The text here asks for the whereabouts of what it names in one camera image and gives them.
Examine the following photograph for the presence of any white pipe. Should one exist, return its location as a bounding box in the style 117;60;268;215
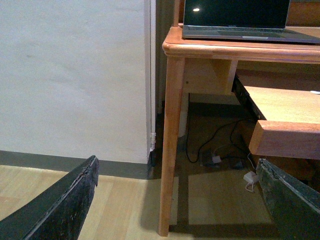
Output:
178;92;189;138

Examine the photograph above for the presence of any wooden keyboard tray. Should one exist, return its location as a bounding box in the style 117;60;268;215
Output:
232;76;320;160

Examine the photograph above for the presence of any black power cable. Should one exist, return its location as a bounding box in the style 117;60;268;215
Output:
185;119;256;164

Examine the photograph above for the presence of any grey laptop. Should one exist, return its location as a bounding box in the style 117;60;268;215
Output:
182;0;320;44

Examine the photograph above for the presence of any wooden desk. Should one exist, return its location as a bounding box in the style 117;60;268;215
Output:
158;0;320;237

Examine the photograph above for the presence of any power strip on floor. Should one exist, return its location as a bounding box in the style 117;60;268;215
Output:
199;150;245;171

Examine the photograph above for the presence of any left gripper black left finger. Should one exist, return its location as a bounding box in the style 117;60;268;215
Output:
0;155;99;240

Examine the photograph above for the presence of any white cable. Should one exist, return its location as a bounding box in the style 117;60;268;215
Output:
247;151;256;173

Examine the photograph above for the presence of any white face mask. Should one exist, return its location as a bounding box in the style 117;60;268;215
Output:
243;171;259;193

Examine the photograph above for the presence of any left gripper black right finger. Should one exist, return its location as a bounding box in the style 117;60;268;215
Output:
256;158;320;240

